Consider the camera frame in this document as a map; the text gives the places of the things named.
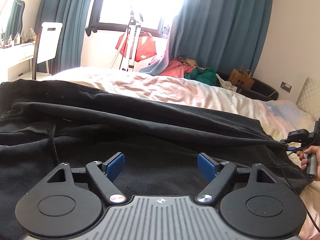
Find white tripod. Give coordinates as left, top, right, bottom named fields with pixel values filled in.
left=109, top=10, right=143, bottom=72

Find person's right hand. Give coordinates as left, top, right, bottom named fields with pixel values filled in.
left=299, top=146, right=320, bottom=181

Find window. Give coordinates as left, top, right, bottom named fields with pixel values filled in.
left=89, top=0, right=190, bottom=38

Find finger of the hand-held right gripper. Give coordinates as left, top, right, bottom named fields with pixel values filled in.
left=280, top=138, right=299, bottom=153

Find black pants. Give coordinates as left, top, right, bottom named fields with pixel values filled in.
left=0, top=79, right=310, bottom=240

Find cream quilted pillow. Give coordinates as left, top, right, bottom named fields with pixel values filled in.
left=296, top=77, right=320, bottom=121

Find white folding chair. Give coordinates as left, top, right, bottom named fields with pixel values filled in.
left=31, top=22, right=63, bottom=79

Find white vanity desk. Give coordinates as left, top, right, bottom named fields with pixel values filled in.
left=0, top=41, right=37, bottom=83

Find beige garment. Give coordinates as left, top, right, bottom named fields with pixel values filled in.
left=176, top=57, right=206, bottom=69

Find pastel bed duvet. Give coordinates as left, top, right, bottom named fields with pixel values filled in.
left=42, top=66, right=320, bottom=240

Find group of cosmetic bottles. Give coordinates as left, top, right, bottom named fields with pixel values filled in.
left=15, top=27, right=38, bottom=44

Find green garment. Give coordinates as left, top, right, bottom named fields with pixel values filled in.
left=184, top=67, right=217, bottom=86

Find white garment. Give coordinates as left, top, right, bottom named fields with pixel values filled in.
left=217, top=74, right=238, bottom=92

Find black cable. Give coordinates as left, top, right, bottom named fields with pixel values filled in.
left=280, top=159, right=316, bottom=233

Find teal curtain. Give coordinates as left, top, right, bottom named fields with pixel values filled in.
left=35, top=0, right=100, bottom=75
left=166, top=0, right=274, bottom=80

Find pastel blue pink blanket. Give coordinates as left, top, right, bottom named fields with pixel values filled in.
left=139, top=37, right=173, bottom=77

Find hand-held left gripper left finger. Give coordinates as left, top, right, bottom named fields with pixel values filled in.
left=46, top=152, right=127, bottom=204

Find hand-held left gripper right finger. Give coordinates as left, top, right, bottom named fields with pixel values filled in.
left=195, top=153, right=278, bottom=204

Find wavy vanity mirror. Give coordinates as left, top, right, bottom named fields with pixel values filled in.
left=0, top=0, right=25, bottom=41

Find brown paper bag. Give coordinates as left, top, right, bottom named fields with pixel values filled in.
left=227, top=65, right=255, bottom=90

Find black armchair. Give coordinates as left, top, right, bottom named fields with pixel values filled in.
left=216, top=74, right=279, bottom=102

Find red shirt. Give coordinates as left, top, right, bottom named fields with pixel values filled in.
left=115, top=31, right=158, bottom=62

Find pink garment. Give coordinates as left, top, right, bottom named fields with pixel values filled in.
left=159, top=60, right=198, bottom=77

